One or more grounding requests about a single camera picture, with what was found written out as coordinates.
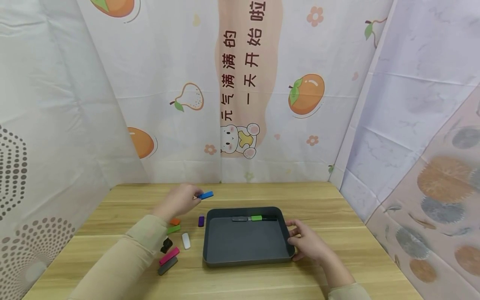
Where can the person's left hand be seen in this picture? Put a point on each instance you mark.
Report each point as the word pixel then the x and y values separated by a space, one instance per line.
pixel 176 201

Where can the person's right hand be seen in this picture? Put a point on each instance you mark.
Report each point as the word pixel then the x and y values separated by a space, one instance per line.
pixel 312 243

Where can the person's right fingers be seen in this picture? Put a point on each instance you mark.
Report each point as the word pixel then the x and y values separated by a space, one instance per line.
pixel 296 238

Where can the person's right thumb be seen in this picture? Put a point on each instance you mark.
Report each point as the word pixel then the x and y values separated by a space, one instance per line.
pixel 297 256

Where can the person's left fingers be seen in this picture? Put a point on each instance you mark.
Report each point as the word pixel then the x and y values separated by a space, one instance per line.
pixel 195 195

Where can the blue rectangular block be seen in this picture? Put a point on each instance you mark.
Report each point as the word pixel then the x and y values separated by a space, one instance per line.
pixel 206 194

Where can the dark grey rectangular tray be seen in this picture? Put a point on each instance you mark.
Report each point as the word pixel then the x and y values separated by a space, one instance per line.
pixel 243 241

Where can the person's right forearm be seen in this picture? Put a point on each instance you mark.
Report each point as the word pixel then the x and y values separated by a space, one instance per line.
pixel 343 279

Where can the person's left forearm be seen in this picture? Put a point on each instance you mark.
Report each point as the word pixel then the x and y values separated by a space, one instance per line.
pixel 123 260

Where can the purple rectangular block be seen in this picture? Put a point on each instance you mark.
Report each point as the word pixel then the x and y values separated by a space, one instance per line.
pixel 201 221

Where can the black rectangular block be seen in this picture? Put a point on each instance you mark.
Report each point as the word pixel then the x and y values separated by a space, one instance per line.
pixel 270 218

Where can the orange rectangular block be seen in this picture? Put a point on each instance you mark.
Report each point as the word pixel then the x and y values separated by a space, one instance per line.
pixel 175 221

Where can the green rectangular block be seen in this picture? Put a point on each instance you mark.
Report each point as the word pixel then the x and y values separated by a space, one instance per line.
pixel 174 229
pixel 256 218

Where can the white rectangular block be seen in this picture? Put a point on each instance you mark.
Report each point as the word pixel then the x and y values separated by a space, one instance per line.
pixel 186 241

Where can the grey rectangular block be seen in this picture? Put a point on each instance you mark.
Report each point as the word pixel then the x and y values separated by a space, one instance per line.
pixel 239 218
pixel 167 266

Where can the black wrist band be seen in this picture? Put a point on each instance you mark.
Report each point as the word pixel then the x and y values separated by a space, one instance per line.
pixel 167 245

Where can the pink rectangular block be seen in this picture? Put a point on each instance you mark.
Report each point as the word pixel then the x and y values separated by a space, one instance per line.
pixel 169 256

